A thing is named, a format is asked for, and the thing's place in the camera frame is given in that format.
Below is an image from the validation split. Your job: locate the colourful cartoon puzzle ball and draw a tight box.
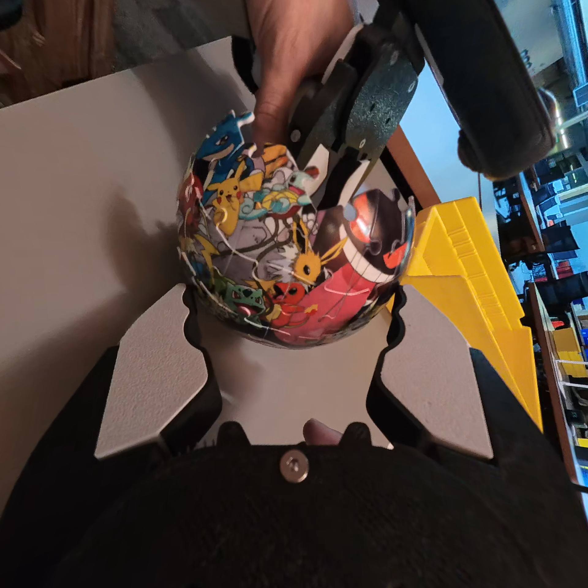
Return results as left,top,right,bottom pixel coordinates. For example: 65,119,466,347
177,110,416,350

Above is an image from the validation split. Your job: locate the wooden cabinet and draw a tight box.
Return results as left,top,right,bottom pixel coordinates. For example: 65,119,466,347
0,0,115,107

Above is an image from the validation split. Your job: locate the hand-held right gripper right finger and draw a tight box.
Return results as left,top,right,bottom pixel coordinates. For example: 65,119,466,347
367,282,496,462

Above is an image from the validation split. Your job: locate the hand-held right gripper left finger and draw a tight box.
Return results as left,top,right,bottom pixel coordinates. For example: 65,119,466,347
94,282,223,460

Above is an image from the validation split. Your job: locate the person's left hand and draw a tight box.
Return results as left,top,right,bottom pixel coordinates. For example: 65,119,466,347
243,0,354,148

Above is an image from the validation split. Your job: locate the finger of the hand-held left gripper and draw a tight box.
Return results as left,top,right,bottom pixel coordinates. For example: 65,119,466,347
296,141,339,185
321,146,381,211

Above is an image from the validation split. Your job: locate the person's right hand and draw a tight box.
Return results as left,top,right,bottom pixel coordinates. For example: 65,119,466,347
303,418,345,447

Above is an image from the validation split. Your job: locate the yellow plastic storage bin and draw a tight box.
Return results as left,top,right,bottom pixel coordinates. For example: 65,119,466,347
390,197,545,432

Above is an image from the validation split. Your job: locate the storage shelf with bins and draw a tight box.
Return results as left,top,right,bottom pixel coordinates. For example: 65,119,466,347
494,152,588,488

